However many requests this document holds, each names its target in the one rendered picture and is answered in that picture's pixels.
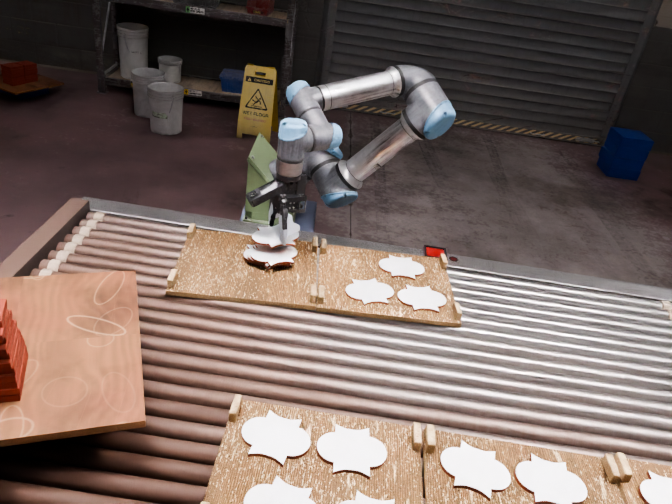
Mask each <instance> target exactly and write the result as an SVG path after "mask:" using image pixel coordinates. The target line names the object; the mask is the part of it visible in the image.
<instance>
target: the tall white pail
mask: <svg viewBox="0 0 672 504"><path fill-rule="evenodd" d="M116 26H117V27H116V29H117V36H118V44H119V58H120V71H121V76H122V77H123V78H126V79H130V75H131V72H130V71H131V70H132V69H135V68H148V38H149V36H148V35H149V33H148V32H149V30H148V29H149V27H148V26H147V25H144V24H139V23H131V22H122V23H117V24H116Z"/></svg>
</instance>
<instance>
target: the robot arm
mask: <svg viewBox="0 0 672 504"><path fill-rule="evenodd" d="M385 96H391V97H393V98H396V97H402V98H403V99H404V100H405V102H406V104H407V107H406V108H405V109H403V110H402V112H401V118H400V119H399V120H397V121H396V122H395V123H394V124H392V125H391V126H390V127H389V128H387V129H386V130H385V131H384V132H382V133H381V134H380V135H379V136H377V137H376V138H375V139H374V140H372V141H371V142H370V143H369V144H368V145H366V146H365V147H364V148H363V149H361V150H360V151H359V152H358V153H356V154H355V155H354V156H353V157H351V158H350V159H349V160H348V161H345V160H341V161H340V159H342V157H343V154H342V152H341V150H340V149H339V147H338V146H339V145H340V144H341V142H342V130H341V128H340V126H339V125H338V124H337V123H332V122H329V123H328V121H327V119H326V117H325V115H324V113H323V112H322V111H327V110H331V109H335V108H339V107H343V106H348V105H352V104H356V103H360V102H364V101H369V100H373V99H377V98H381V97H385ZM286 97H287V100H288V102H289V105H290V107H291V108H292V110H293V112H294V113H295V115H296V117H297V118H285V119H283V120H282V121H281V124H280V128H279V133H278V137H279V139H278V150H277V158H276V159H274V160H273V161H271V162H270V164H269V168H270V172H271V174H272V176H273V178H274V180H272V181H270V182H268V183H266V184H264V185H262V186H261V187H259V188H257V189H255V190H253V191H251V192H249V193H247V194H246V198H247V200H248V202H249V203H250V205H251V206H252V207H256V206H258V205H259V204H261V203H263V202H265V201H267V200H269V199H270V203H269V225H270V227H273V225H274V220H275V218H278V217H279V225H280V231H279V232H280V241H281V242H282V244H283V245H286V241H287V236H288V235H291V234H293V233H296V232H298V231H299V230H300V226H299V225H298V224H296V223H294V222H293V220H292V215H290V214H288V212H291V213H296V212H298V213H304V212H305V209H306V201H307V196H306V195H305V188H306V184H307V183H308V181H310V180H311V179H312V180H313V182H314V184H315V186H316V188H317V190H318V192H319V194H320V196H321V199H322V200H323V201H324V203H325V205H326V206H327V207H329V208H338V207H342V206H345V205H348V204H350V203H352V202H353V201H355V200H356V199H357V197H358V193H357V192H356V191H357V190H359V189H360V188H361V187H362V181H363V180H364V179H366V178H367V177H368V176H370V175H371V174H372V173H374V172H375V171H376V170H377V169H379V168H380V167H381V166H383V165H384V164H385V163H387V162H388V161H389V160H390V159H392V158H393V157H394V156H396V155H397V154H398V153H400V152H401V151H402V150H404V149H405V148H406V147H407V146H409V145H410V144H411V143H413V142H414V141H415V140H417V139H418V140H424V139H426V138H427V139H429V140H432V139H435V138H437V137H438V136H441V135H442V134H444V133H445V132H446V131H447V130H448V129H449V128H450V127H451V126H452V124H453V123H454V120H455V117H456V113H455V111H454V109H453V107H452V104H451V102H450V101H449V100H448V98H447V97H446V95H445V93H444V92H443V90H442V88H441V87H440V85H439V83H438V82H437V80H436V78H435V77H434V75H433V74H432V73H430V72H429V71H427V70H425V69H423V68H421V67H417V66H413V65H395V66H390V67H388V68H387V69H386V70H385V71H383V72H378V73H374V74H369V75H365V76H360V77H355V78H351V79H346V80H342V81H337V82H332V83H328V84H323V85H319V86H314V87H310V85H308V83H307V82H306V81H302V80H300V81H296V82H294V83H292V84H291V85H290V86H289V87H288V88H287V90H286ZM302 201H305V205H304V209H299V208H302V207H303V205H302V204H301V203H300V202H302Z"/></svg>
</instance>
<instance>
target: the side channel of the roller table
mask: <svg viewBox="0 0 672 504"><path fill-rule="evenodd" d="M88 212H90V204H89V200H83V199H76V198H71V199H70V200H69V201H68V202H67V203H66V204H64V205H63V206H62V207H61V208H60V209H59V210H58V211H57V212H56V213H55V214H54V215H53V216H52V217H50V218H49V219H48V220H47V221H46V222H45V223H44V224H43V225H42V226H41V227H40V228H39V229H38V230H36V231H35V232H34V233H33V234H32V235H31V236H30V237H29V238H28V239H27V240H26V241H25V242H24V243H22V244H21V245H20V246H19V247H18V248H17V249H16V250H15V251H14V252H13V253H12V254H11V255H10V256H9V257H7V258H6V259H5V260H4V261H3V262H2V263H1V264H0V278H5V277H23V276H30V273H31V271H32V270H33V269H35V268H36V269H39V264H40V262H41V261H42V260H43V259H47V260H48V255H49V253H50V251H52V250H55V251H56V247H57V245H58V243H59V242H64V239H65V236H66V235H67V234H72V230H73V228H74V227H75V226H79V223H80V221H81V220H82V219H86V215H87V213H88Z"/></svg>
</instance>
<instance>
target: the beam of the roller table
mask: <svg viewBox="0 0 672 504"><path fill-rule="evenodd" d="M82 199H83V200H89V204H90V212H94V213H96V212H101V213H106V214H107V215H113V216H120V217H126V218H132V219H139V220H145V221H151V222H158V223H164V224H171V225H177V226H183V227H189V226H190V224H191V223H195V224H196V229H202V230H210V231H219V232H228V233H237V234H246V235H253V233H255V232H257V231H259V230H258V229H257V227H270V226H269V225H263V224H256V223H250V222H244V221H237V220H231V219H225V218H218V217H212V216H205V215H199V214H193V213H186V212H180V211H174V210H167V209H161V208H155V207H148V206H142V205H136V204H129V203H123V202H116V201H110V200H104V199H97V198H91V197H83V198H82ZM298 232H299V238H298V239H297V240H300V241H309V242H312V240H313V237H318V248H320V244H321V239H326V243H327V244H328V245H337V246H345V247H353V248H361V249H369V250H378V251H386V252H394V253H402V254H410V255H418V256H424V253H423V250H422V249H415V248H409V247H403V246H396V245H390V244H384V243H377V242H371V241H364V240H358V239H352V238H345V237H339V236H333V235H326V234H320V233H314V232H307V231H301V230H299V231H298ZM451 256H453V257H456V258H457V259H458V261H457V262H454V261H451V260H450V259H449V257H451ZM447 258H448V260H447V261H448V264H447V268H451V269H457V270H463V271H470V272H476V273H482V274H489V275H495V276H502V277H508V278H514V279H521V280H527V281H533V282H540V283H546V284H553V285H559V286H565V287H572V288H578V289H584V290H591V291H597V292H603V293H610V294H616V295H623V296H629V297H635V298H642V299H648V300H654V301H659V300H661V301H668V302H670V303H672V289H670V288H663V287H657V286H651V285H644V284H638V283H632V282H625V281H619V280H613V279H606V278H600V277H593V276H587V275H581V274H574V273H568V272H562V271H555V270H549V269H543V268H536V267H530V266H523V265H517V264H511V263H504V262H498V261H492V260H485V259H479V258H473V257H466V256H460V255H454V254H447Z"/></svg>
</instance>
